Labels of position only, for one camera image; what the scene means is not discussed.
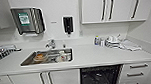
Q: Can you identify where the chrome faucet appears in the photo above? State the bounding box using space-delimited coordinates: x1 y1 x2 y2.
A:
44 38 57 50

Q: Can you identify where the steel paper towel dispenser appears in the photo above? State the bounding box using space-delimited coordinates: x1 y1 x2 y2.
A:
10 6 46 36

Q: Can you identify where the stainless steel dishwasher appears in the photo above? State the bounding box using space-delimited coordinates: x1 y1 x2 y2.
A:
80 64 124 84

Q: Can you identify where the dark cabinet door handle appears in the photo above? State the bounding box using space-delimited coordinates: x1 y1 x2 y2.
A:
107 0 115 21
99 0 107 22
129 0 141 20

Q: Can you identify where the black soap dispenser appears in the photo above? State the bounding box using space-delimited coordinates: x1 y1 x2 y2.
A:
62 15 74 36

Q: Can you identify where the white wall outlet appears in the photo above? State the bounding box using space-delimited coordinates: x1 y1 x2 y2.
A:
79 30 84 38

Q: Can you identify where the small sink deck button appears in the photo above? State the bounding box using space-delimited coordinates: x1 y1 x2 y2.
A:
62 44 67 50

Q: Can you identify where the small wall label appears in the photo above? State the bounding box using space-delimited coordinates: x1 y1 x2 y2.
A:
50 20 59 25

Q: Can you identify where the clear container orange food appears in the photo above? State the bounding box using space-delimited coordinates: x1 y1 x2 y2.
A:
32 53 46 62

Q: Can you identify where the white mug red print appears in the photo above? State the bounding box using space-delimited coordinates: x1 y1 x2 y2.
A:
58 49 68 62

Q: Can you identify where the blue white bottle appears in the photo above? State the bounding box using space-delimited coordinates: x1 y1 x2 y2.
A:
93 35 101 47

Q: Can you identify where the small white bottle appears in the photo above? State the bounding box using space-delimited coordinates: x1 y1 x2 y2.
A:
99 37 106 48

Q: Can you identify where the white two-door base cabinet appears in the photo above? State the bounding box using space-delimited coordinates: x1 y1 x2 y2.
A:
8 68 82 84

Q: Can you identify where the steel sink basin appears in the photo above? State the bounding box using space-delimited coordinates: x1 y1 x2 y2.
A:
20 47 75 67

